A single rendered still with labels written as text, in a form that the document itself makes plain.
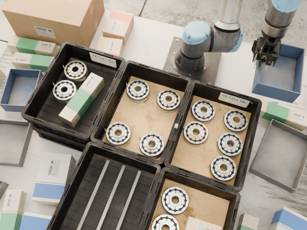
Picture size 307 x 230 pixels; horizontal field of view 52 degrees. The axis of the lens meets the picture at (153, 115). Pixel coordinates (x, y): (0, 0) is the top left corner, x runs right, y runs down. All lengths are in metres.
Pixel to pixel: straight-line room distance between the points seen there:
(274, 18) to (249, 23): 1.92
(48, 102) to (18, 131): 0.22
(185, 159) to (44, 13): 0.96
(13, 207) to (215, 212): 0.80
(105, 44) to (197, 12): 1.38
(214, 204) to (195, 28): 0.75
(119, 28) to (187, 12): 1.25
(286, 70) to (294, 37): 1.63
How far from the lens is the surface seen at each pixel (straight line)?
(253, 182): 1.48
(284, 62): 1.32
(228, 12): 1.44
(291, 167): 1.55
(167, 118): 1.36
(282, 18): 0.98
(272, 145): 1.56
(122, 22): 1.74
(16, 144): 1.57
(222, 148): 1.31
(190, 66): 1.55
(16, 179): 1.52
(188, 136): 1.31
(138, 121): 1.36
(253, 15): 2.97
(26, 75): 1.71
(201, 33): 1.44
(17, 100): 1.67
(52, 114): 1.43
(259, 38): 1.11
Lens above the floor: 2.07
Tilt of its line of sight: 64 degrees down
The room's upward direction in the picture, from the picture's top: 2 degrees clockwise
